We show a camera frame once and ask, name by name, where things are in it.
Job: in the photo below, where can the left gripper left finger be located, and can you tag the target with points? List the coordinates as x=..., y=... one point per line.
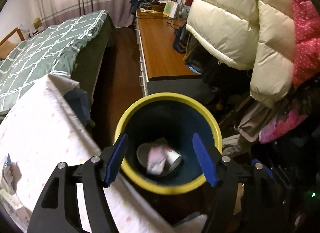
x=57, y=207

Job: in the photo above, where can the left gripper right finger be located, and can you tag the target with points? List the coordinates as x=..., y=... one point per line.
x=224, y=174

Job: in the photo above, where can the silver foil wrapper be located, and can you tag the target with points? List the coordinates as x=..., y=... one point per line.
x=7, y=175

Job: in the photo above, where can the white paper cup pink leaf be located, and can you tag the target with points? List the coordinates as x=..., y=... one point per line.
x=174, y=158

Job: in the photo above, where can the pink drink carton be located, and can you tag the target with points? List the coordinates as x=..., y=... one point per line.
x=156, y=160

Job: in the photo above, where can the yellow rimmed dark trash bin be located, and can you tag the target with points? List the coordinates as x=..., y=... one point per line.
x=173, y=118

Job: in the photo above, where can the pink floral garment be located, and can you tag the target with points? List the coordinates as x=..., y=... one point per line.
x=285, y=119

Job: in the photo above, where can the white dotted tablecloth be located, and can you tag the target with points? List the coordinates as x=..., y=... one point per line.
x=42, y=130

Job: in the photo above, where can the wooden low dresser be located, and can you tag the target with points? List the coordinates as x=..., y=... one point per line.
x=162, y=68

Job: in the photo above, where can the green checked duvet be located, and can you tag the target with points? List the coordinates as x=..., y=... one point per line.
x=45, y=52

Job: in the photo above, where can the wooden bed with headboard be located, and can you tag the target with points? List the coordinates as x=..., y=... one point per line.
x=95, y=55

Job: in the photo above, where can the brown pillow right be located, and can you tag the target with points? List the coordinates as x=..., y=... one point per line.
x=6, y=48

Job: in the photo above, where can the cream puffer jacket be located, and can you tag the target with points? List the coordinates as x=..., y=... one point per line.
x=249, y=34

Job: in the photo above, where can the tissue box on far nightstand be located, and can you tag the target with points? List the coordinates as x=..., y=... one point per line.
x=37, y=23

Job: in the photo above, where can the small green framed box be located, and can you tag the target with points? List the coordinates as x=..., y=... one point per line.
x=170, y=9

